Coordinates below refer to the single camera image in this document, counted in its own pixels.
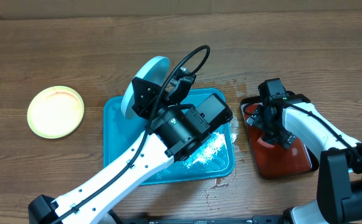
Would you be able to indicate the red-stained sponge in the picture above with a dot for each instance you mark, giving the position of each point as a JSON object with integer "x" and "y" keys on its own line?
{"x": 265, "y": 144}

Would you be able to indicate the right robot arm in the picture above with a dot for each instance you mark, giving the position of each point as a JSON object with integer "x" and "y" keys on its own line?
{"x": 279, "y": 117}

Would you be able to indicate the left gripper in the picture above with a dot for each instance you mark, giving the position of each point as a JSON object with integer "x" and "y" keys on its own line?
{"x": 143, "y": 107}

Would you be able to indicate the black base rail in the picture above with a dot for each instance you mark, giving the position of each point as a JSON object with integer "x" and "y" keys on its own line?
{"x": 257, "y": 219}

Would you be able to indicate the light blue plate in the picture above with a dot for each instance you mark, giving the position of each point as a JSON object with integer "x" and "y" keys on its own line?
{"x": 154, "y": 71}

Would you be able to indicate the black tray with red liquid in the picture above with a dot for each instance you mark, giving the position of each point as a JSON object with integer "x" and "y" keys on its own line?
{"x": 276, "y": 162}

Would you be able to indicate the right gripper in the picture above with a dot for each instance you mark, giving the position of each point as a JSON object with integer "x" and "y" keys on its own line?
{"x": 259, "y": 119}

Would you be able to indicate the teal plastic tray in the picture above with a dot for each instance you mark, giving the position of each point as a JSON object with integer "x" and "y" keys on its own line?
{"x": 215, "y": 158}

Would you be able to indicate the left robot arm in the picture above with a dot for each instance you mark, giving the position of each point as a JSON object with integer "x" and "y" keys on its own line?
{"x": 173, "y": 132}

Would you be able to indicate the yellow-green plate top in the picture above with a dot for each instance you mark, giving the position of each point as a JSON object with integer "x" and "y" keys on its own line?
{"x": 55, "y": 112}

